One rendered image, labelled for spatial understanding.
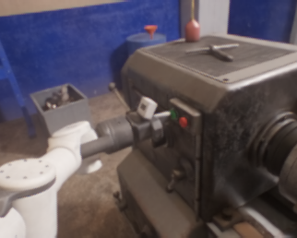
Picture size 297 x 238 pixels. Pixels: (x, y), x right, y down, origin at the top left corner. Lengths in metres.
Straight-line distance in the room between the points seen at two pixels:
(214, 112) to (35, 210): 0.45
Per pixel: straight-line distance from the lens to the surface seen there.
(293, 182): 0.74
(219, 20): 4.37
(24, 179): 0.35
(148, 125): 0.62
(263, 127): 0.80
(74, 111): 2.61
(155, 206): 1.02
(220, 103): 0.63
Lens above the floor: 1.58
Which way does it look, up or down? 30 degrees down
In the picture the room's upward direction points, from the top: 6 degrees counter-clockwise
